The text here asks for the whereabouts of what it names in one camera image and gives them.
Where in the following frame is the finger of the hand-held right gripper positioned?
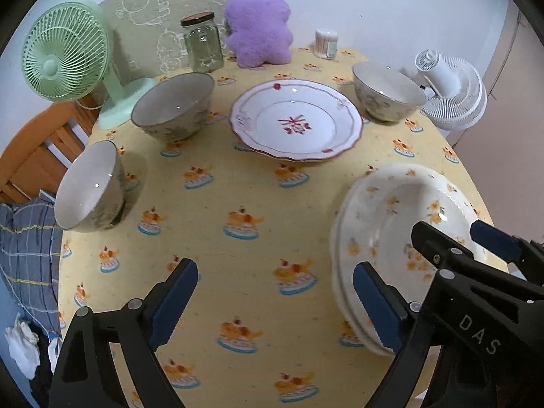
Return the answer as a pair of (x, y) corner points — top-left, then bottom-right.
(410, 220), (476, 273)
(470, 219), (544, 286)

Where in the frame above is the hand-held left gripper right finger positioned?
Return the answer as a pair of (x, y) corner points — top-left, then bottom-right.
(353, 262), (443, 408)

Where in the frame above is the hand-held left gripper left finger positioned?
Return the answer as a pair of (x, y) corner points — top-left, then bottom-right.
(49, 258), (200, 408)

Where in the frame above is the floral white plate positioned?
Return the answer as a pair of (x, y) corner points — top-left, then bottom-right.
(338, 163), (496, 349)
(329, 195), (397, 357)

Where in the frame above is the small white ceramic bowl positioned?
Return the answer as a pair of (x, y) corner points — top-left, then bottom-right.
(352, 61), (427, 123)
(54, 140), (128, 233)

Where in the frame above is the red patterned white plate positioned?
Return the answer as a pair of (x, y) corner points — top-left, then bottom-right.
(229, 79), (363, 163)

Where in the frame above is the large grey ceramic bowl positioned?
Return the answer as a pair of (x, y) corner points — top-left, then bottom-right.
(130, 72), (216, 143)

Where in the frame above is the yellow printed tablecloth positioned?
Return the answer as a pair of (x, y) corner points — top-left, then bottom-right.
(57, 47), (511, 408)

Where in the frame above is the blue plaid blanket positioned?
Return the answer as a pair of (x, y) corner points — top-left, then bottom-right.
(0, 191), (64, 336)

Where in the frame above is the white crumpled cloth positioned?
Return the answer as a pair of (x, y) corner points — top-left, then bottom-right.
(4, 312), (41, 379)

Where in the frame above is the white standing fan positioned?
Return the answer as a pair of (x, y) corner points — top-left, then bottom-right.
(414, 50), (487, 130)

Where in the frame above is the cotton swab container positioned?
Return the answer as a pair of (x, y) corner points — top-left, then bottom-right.
(314, 29), (339, 58)

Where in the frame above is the glass jar with dark lid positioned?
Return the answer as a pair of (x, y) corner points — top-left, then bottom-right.
(180, 11), (224, 73)

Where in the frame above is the green desk fan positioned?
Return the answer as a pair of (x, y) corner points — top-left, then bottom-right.
(22, 1), (156, 129)

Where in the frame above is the purple plush toy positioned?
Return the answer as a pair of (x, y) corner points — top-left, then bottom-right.
(224, 0), (293, 68)

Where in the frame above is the green printed cloth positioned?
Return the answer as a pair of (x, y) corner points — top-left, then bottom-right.
(99, 0), (285, 81)

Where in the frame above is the wooden furniture frame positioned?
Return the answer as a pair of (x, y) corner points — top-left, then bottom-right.
(0, 101), (96, 205)

